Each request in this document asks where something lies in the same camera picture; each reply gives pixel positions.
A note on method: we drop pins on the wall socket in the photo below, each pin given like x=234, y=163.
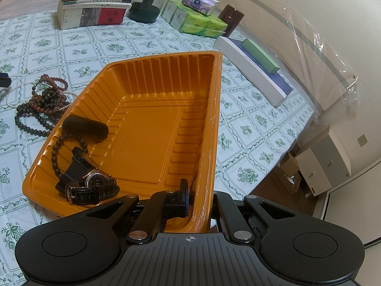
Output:
x=363, y=140

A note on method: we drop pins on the brown cylindrical container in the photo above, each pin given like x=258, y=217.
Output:
x=230, y=16

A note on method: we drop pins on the long white box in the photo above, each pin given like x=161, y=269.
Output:
x=250, y=68

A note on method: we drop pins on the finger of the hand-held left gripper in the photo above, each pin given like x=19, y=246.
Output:
x=4, y=81

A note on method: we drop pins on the green tissue pack bundle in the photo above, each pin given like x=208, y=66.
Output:
x=193, y=20

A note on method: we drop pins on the green box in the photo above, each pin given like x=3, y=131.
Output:
x=259, y=55

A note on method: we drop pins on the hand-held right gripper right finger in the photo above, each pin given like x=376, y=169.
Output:
x=223, y=211

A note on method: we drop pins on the purple tissue box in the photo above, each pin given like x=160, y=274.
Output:
x=198, y=4

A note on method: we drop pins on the cardboard box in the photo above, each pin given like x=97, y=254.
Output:
x=290, y=162

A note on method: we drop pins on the flat blue box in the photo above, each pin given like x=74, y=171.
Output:
x=279, y=85

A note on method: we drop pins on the black smartwatch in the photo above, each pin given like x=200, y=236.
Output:
x=86, y=126

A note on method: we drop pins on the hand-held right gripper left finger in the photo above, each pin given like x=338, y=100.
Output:
x=182, y=198

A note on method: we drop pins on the thin green spine book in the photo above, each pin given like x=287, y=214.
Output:
x=95, y=5

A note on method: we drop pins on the clear plastic wrap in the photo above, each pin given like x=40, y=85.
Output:
x=349, y=91

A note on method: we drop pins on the white nightstand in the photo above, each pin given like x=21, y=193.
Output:
x=324, y=161

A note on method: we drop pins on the thick book with red spine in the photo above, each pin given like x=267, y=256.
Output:
x=89, y=16

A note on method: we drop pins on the dark green glass jar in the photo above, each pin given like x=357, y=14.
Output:
x=143, y=13

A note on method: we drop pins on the orange plastic tray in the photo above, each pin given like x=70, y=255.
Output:
x=154, y=119

